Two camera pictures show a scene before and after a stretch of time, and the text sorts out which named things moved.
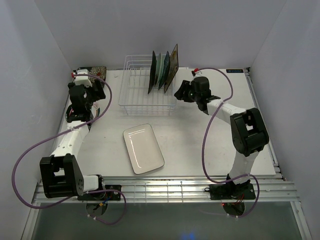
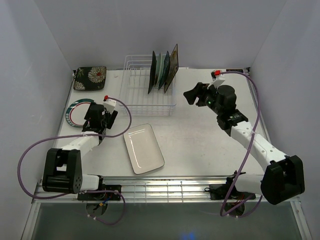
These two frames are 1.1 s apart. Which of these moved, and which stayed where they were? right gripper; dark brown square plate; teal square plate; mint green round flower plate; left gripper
Moved: left gripper; right gripper
Stayed: dark brown square plate; mint green round flower plate; teal square plate
